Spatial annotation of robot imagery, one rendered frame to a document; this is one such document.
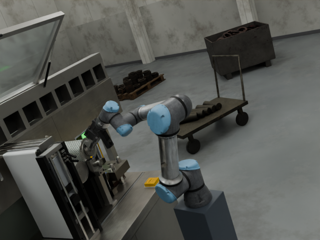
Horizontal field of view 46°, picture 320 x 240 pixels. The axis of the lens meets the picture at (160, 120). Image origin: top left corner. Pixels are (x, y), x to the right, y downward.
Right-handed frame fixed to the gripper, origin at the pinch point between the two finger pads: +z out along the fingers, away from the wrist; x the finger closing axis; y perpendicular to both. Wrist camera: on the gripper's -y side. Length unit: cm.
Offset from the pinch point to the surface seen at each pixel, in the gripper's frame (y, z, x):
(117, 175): -19.6, 16.9, -12.9
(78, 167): -1.3, 7.0, 10.0
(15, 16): 603, 542, -774
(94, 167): -7.5, 7.2, 2.5
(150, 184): -38.9, 6.7, -14.3
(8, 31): 57, -47, 20
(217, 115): -57, 83, -260
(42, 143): 16.1, -11.5, 29.1
